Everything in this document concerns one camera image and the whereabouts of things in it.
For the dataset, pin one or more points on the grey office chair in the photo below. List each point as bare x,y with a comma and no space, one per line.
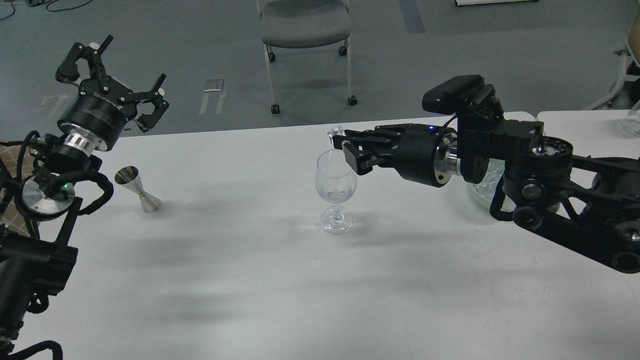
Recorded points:
304,24

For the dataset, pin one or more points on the white chair at right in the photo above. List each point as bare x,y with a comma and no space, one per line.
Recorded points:
624,92

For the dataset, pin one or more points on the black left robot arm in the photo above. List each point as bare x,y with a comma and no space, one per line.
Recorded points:
48,182

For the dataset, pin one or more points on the steel double jigger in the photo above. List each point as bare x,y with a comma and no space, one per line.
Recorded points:
129,178

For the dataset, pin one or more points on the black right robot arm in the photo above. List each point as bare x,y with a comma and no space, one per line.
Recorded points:
587,205

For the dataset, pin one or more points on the clear glass jar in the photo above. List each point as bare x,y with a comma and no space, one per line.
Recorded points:
630,124

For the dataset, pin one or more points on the clear ice cube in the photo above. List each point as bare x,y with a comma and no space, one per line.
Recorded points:
336,132

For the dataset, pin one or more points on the metal floor plate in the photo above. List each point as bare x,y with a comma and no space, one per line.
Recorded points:
214,85

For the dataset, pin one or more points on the green bowl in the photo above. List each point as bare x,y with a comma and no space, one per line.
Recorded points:
480,197

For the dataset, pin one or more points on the clear wine glass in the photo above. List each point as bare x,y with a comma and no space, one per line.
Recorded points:
335,182

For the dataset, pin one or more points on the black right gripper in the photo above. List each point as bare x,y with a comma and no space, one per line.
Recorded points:
426,154

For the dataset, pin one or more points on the pile of ice cubes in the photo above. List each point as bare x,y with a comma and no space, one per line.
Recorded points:
483,188

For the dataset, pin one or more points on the beige checkered armchair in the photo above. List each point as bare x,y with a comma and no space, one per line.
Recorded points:
11,217

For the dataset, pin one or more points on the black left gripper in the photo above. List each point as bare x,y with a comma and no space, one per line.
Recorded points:
99,118

